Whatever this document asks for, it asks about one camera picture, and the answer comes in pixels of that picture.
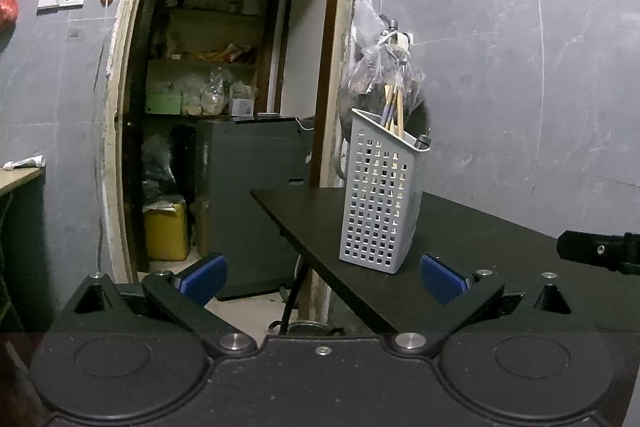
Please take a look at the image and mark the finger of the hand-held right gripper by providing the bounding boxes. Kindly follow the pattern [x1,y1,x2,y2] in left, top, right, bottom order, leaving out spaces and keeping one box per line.
[556,229,640,278]

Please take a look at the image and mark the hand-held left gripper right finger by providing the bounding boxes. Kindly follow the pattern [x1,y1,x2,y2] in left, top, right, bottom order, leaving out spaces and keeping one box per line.
[389,253,599,356]

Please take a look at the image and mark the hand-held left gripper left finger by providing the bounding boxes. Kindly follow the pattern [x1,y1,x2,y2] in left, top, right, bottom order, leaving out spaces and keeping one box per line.
[47,253,257,356]

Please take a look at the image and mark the white perforated utensil basket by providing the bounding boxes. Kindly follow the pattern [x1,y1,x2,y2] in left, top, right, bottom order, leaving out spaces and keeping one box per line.
[338,108,432,275]

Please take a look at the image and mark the yellow plastic container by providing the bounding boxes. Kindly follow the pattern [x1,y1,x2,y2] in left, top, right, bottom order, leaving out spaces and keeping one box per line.
[143,201,191,263]

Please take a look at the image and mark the black table leg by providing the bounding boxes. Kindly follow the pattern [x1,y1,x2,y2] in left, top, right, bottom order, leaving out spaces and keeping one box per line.
[280,254,313,335]

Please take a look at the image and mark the grey cabinet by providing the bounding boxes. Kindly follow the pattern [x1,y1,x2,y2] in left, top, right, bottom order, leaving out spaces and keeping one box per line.
[195,114,317,301]

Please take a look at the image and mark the dark plastic bag pile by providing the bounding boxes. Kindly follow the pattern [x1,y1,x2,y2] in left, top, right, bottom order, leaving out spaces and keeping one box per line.
[141,134,185,208]

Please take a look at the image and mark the green box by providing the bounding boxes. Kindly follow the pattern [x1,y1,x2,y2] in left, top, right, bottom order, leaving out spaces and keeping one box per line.
[145,94,182,114]

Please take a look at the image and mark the clear bags of food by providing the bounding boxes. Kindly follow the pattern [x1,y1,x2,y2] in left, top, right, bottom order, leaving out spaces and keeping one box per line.
[180,70,232,116]

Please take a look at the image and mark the beige kitchen counter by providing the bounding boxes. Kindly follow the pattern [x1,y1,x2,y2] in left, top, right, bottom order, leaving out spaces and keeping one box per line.
[0,167,47,198]

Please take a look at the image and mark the white tube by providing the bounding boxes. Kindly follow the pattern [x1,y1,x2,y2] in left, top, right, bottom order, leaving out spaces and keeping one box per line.
[2,156,47,171]

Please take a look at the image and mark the clear plastic bag dark contents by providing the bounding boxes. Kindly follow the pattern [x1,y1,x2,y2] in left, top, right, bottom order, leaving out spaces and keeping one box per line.
[339,0,432,143]

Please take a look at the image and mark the pile of snack packets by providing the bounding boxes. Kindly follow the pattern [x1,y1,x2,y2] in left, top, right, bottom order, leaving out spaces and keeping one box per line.
[192,43,257,64]

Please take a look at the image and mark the wooden shelf unit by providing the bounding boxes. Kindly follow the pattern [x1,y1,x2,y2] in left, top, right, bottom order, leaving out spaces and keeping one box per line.
[145,0,286,118]

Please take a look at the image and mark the red plastic bag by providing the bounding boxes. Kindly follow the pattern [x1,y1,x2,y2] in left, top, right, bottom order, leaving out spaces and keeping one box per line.
[0,0,20,28]

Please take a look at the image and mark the beige door frame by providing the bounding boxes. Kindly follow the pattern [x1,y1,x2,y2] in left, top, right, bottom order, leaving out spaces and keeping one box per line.
[94,0,368,288]

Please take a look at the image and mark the metal wall faucet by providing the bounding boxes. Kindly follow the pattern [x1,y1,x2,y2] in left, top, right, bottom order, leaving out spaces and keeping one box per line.
[379,14,415,49]

